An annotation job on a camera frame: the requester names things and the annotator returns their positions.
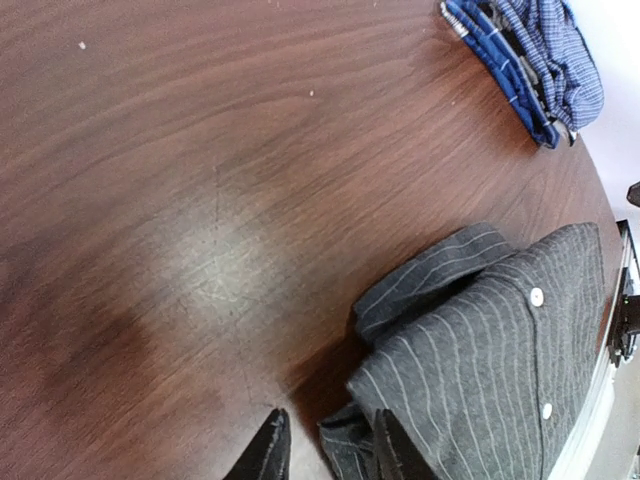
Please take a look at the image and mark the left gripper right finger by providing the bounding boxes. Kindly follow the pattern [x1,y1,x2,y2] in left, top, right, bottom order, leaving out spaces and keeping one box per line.
[373,409,437,480]

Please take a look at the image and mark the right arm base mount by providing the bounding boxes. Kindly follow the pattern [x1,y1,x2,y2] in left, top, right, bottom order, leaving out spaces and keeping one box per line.
[606,220,639,368]

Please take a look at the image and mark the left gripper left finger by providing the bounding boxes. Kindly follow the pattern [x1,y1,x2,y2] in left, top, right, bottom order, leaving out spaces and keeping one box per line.
[224,408,291,480]

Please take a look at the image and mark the blue checkered shirt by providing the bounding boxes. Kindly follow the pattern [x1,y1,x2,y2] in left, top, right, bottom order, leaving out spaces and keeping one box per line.
[487,0,604,131]

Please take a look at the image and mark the dark pinstriped long sleeve shirt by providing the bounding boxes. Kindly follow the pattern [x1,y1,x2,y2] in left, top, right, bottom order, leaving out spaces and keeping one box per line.
[320,222,606,479]

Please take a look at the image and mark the navy shirt white print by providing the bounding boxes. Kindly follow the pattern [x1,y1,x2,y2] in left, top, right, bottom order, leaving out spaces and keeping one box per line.
[439,1,578,149]

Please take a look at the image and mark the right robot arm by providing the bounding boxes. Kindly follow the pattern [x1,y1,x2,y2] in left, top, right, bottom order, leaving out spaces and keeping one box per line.
[626,182,640,207]

